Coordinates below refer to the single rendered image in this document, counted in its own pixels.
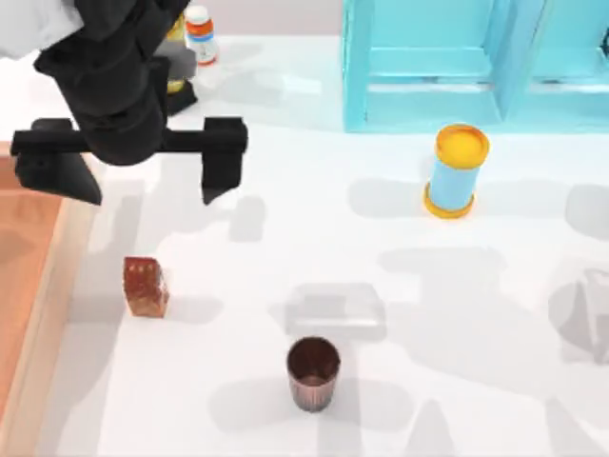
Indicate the shallow salmon-coloured box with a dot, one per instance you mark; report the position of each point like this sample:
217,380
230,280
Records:
28,266

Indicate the gold trophy with black base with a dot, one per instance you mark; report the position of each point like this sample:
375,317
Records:
176,28

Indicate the orange and white bottle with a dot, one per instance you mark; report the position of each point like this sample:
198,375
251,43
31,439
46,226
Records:
203,38

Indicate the brown ribbed cup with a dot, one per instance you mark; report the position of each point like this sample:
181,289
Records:
314,376

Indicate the light blue rack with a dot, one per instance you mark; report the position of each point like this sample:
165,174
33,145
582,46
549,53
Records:
428,66

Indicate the blue can with yellow lid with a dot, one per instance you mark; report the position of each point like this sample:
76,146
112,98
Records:
454,176

